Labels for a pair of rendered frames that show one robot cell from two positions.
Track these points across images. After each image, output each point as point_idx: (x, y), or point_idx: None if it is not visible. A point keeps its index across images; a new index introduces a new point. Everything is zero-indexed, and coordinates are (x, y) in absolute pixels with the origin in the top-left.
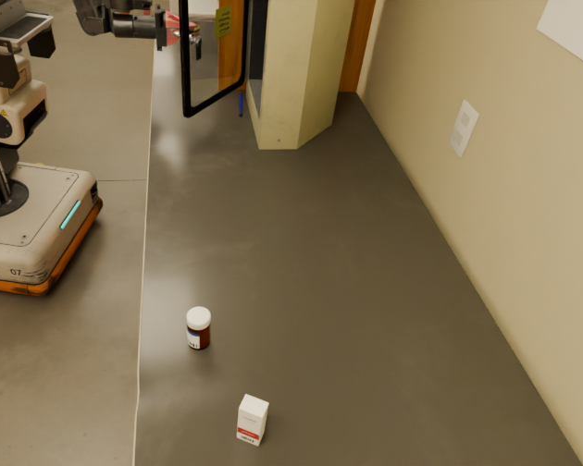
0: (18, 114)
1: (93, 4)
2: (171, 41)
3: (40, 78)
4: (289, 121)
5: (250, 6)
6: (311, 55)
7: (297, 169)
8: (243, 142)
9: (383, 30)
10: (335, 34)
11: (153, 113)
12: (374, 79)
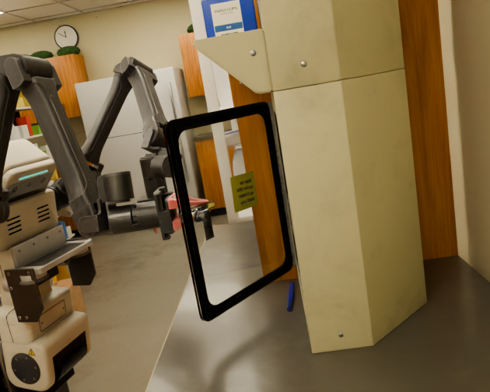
0: (47, 351)
1: (89, 201)
2: (178, 224)
3: (129, 317)
4: (349, 302)
5: (281, 172)
6: (358, 198)
7: (376, 379)
8: (290, 346)
9: (470, 165)
10: (391, 168)
11: (173, 323)
12: (478, 232)
